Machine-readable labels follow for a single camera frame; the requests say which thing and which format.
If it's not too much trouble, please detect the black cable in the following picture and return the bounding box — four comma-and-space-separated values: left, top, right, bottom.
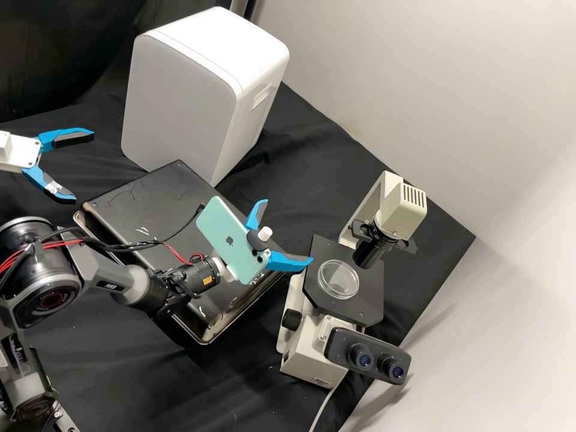
53, 203, 206, 253

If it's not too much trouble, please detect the white cable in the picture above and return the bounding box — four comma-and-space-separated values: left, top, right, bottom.
310, 381, 346, 432

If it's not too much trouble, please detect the black tray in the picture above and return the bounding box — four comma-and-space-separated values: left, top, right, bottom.
73, 159, 290, 347

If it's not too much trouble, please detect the white box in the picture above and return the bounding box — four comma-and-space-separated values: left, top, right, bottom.
121, 6, 290, 187

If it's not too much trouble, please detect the cream microscope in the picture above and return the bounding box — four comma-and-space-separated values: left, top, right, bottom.
275, 169, 429, 394

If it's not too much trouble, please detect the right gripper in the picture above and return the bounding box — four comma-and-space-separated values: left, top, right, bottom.
215, 199, 315, 284

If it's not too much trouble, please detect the right wrist camera phone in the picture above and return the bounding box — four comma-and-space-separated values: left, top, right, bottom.
194, 195, 274, 286

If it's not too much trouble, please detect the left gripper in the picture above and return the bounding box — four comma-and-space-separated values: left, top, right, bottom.
0, 127, 96, 202

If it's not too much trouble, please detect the petri dish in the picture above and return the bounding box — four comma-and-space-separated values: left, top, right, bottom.
317, 259, 361, 302

